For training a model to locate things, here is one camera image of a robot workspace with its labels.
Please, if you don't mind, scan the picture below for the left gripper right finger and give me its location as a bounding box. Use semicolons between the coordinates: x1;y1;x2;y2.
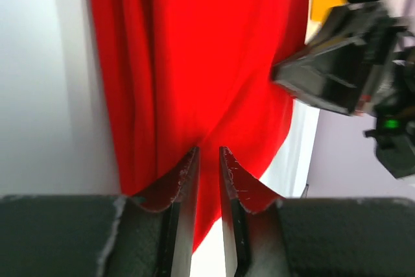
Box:
219;147;414;276

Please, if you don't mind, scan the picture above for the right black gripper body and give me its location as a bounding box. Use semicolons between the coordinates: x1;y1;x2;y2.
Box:
354;18;414;117

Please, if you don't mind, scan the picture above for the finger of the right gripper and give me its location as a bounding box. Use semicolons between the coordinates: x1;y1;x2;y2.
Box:
305;3;389;53
271;35;373;115

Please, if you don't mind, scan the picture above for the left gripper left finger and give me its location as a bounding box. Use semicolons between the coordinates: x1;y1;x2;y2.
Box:
1;147;200;276

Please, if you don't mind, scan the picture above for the red t shirt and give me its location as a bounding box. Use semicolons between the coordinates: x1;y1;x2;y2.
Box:
90;0;309;247

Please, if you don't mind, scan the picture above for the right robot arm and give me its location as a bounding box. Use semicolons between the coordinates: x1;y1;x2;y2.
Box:
272;3;414;179

